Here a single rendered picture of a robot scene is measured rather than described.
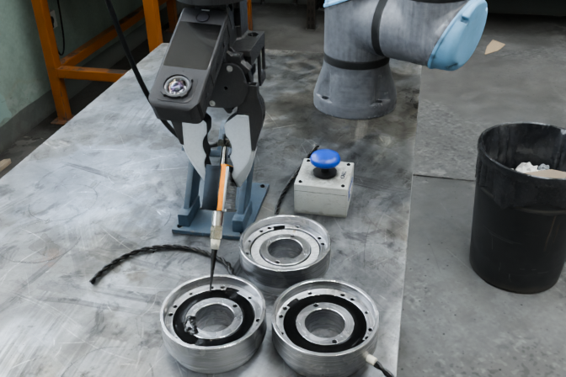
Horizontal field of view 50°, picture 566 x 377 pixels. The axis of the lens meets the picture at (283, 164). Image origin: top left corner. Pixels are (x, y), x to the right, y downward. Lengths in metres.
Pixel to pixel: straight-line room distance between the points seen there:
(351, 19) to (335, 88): 0.12
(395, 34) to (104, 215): 0.51
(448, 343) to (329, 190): 1.06
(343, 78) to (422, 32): 0.17
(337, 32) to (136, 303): 0.56
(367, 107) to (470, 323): 0.95
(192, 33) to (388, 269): 0.36
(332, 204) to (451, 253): 1.31
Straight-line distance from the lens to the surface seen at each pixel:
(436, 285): 1.95
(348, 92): 1.05
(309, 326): 0.64
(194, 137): 0.62
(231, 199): 0.64
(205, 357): 0.59
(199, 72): 0.53
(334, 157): 0.79
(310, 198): 0.80
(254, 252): 0.70
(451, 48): 0.94
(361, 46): 1.03
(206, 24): 0.56
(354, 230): 0.79
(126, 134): 1.06
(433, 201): 2.33
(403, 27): 0.97
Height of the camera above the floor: 1.27
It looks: 30 degrees down
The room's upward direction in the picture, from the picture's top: 1 degrees counter-clockwise
